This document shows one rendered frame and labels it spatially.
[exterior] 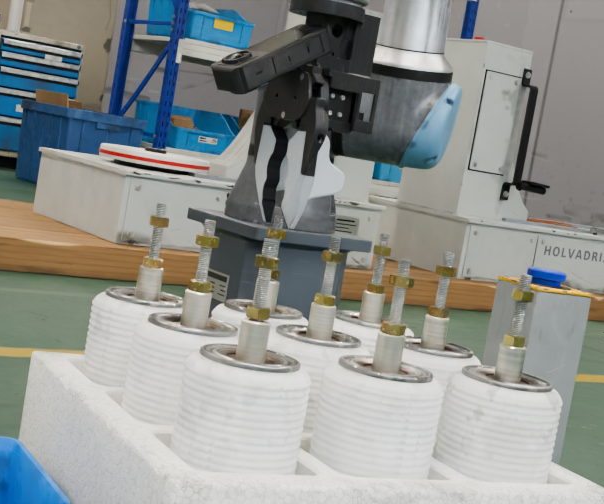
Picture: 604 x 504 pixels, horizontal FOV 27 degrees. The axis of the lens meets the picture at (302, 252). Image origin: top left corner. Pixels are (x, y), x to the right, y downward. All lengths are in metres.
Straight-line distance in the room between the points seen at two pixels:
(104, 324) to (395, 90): 0.62
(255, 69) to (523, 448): 0.40
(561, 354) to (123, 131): 4.53
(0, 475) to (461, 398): 0.40
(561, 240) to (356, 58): 2.90
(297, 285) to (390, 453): 0.69
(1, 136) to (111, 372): 5.48
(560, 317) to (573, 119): 6.81
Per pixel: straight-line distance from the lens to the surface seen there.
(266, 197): 1.20
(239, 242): 1.62
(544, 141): 8.22
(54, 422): 1.12
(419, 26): 1.61
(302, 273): 1.63
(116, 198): 3.17
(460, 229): 3.81
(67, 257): 3.02
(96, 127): 5.63
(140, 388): 1.02
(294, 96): 1.17
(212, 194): 3.26
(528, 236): 3.96
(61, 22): 7.51
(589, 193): 7.89
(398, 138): 1.60
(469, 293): 3.74
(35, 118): 5.85
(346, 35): 1.20
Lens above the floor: 0.42
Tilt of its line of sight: 5 degrees down
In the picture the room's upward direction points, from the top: 10 degrees clockwise
